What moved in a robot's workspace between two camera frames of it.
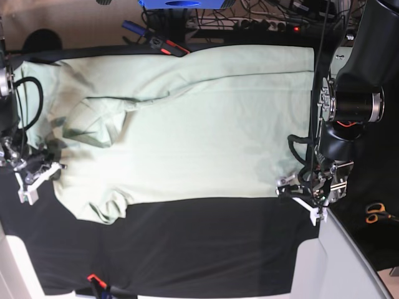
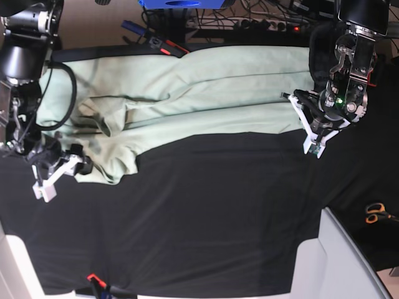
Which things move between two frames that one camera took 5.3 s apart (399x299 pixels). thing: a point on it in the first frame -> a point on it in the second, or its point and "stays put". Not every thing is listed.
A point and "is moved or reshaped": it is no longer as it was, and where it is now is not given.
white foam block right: [332, 266] stays put
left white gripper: [30, 195] -> [46, 191]
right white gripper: [287, 188] -> [315, 144]
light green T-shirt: [216, 122] is moved or reshaped
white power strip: [245, 24] stays put
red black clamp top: [168, 47] stays put
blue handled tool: [130, 25] stays put
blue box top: [182, 4] stays put
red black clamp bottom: [101, 291] stays put
